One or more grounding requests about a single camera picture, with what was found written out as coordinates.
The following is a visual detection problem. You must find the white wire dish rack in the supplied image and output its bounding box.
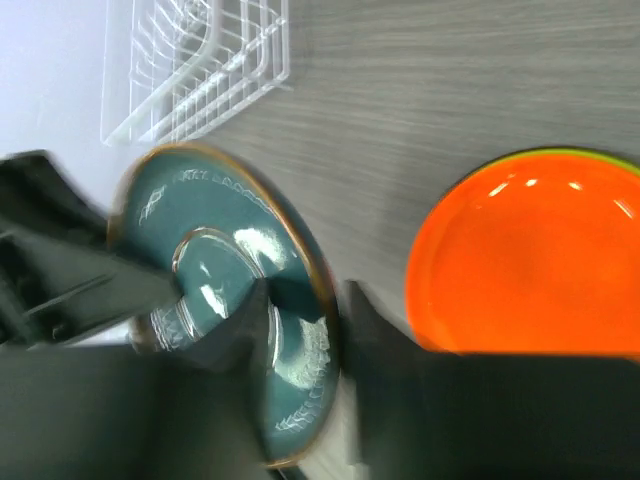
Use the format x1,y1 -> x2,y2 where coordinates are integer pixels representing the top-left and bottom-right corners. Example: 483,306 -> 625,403
101,0 -> 291,146

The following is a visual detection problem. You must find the lime green plate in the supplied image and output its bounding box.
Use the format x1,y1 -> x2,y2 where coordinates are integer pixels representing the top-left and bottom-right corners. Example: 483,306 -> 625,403
477,145 -> 639,175

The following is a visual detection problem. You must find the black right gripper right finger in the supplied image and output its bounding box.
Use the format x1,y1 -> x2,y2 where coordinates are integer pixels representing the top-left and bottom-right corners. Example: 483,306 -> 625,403
347,281 -> 639,479

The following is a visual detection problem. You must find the orange plate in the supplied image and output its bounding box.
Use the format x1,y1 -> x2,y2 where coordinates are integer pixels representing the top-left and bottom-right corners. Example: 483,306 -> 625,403
405,154 -> 639,360

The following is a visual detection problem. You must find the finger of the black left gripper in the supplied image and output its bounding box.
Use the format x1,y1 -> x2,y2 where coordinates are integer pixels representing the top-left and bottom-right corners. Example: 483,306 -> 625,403
1,150 -> 182,347

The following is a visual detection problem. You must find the teal plate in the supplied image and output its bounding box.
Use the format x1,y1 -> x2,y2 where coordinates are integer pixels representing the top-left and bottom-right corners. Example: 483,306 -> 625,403
107,143 -> 340,468

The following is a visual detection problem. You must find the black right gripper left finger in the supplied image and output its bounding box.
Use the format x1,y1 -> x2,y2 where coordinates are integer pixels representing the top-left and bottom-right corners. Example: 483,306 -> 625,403
1,280 -> 268,479

